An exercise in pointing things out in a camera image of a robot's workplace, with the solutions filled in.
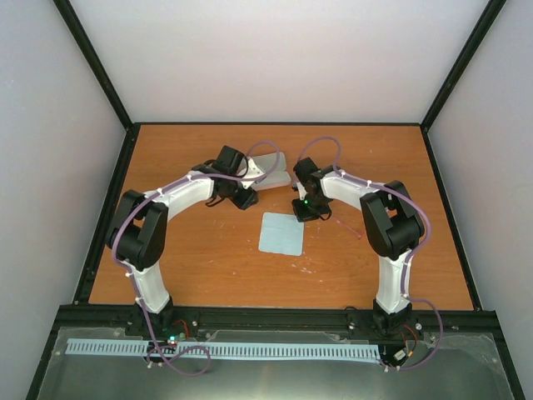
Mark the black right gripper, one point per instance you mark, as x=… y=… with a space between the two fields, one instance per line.
x=302 y=217

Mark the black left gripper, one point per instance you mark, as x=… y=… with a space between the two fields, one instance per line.
x=245 y=202

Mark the pink glasses case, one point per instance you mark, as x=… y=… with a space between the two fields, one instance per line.
x=276 y=175

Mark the light blue cleaning cloth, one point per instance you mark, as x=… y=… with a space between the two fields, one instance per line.
x=281 y=234

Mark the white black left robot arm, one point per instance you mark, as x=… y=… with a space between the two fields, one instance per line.
x=138 y=230

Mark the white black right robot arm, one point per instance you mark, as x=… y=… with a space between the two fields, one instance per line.
x=392 y=222

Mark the pink transparent sunglasses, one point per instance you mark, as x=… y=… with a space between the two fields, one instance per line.
x=348 y=228

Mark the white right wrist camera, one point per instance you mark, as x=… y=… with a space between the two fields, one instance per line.
x=301 y=190

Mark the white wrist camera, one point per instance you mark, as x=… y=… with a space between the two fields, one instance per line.
x=301 y=190
x=252 y=171

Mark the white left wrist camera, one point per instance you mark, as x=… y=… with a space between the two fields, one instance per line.
x=252 y=171

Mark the black aluminium frame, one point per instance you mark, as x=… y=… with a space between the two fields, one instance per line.
x=81 y=314

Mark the metal base plate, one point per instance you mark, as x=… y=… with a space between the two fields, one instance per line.
x=457 y=366

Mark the light blue slotted cable duct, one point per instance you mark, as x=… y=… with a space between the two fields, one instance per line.
x=235 y=351

